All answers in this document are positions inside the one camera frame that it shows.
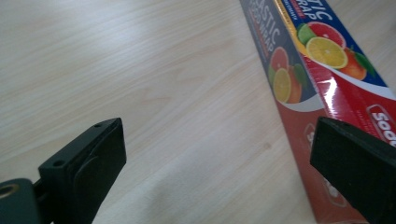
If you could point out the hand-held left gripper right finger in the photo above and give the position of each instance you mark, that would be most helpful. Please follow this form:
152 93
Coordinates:
355 161

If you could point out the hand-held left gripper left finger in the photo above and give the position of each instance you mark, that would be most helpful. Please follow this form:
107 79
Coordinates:
81 168

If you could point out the red and blue plastic wrap box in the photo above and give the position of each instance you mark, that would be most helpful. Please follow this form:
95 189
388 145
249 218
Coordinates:
311 62

